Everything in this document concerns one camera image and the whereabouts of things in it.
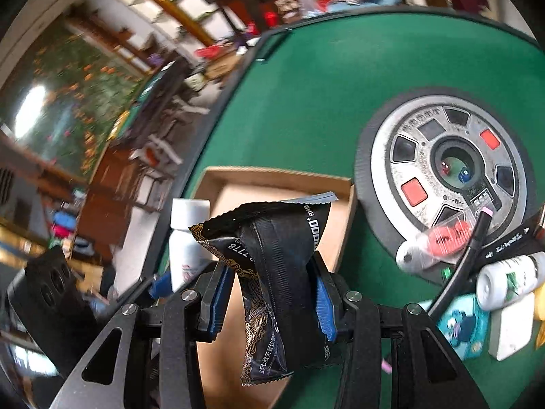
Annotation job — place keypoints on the white green label bottle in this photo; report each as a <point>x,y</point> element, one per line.
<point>505,282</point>

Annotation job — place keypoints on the green mahjong table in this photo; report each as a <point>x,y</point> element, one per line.
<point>304,108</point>

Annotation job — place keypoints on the white plastic bottle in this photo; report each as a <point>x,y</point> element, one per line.
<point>187,258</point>

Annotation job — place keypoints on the clear bag red items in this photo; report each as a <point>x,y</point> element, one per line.
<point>440,243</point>

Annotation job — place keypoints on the teal cartoon tissue pack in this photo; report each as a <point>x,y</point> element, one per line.
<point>465,325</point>

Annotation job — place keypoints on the white square box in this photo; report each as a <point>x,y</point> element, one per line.
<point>511,328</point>

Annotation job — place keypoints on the cardboard tray box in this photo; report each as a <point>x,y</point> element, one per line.
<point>226,188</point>

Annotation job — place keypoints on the black snack packet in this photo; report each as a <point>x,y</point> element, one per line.
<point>270,246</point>

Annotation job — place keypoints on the black pen tube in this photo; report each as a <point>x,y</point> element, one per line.
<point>465,263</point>

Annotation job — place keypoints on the round mahjong table control panel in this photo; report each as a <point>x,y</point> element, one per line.
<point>432,155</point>

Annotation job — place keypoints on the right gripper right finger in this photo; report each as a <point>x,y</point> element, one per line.
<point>426,371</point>

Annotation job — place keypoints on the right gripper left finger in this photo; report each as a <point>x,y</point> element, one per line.
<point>115,372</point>

